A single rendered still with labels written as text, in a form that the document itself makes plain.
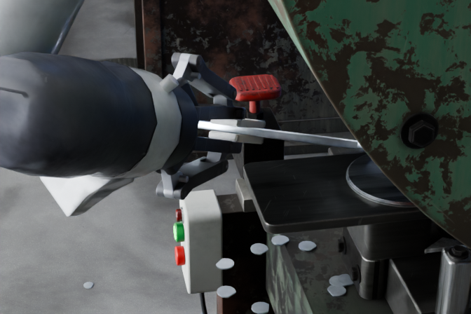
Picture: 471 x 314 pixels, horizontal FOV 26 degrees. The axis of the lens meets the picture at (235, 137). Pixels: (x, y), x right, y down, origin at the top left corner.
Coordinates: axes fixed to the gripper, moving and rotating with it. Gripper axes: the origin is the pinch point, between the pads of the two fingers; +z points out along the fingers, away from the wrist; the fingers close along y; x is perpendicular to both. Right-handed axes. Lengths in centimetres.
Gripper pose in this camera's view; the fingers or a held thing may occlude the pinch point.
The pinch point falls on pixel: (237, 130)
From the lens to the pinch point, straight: 101.1
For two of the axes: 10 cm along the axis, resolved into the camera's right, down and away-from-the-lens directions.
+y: 1.2, -9.9, -0.3
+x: -9.1, -1.2, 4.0
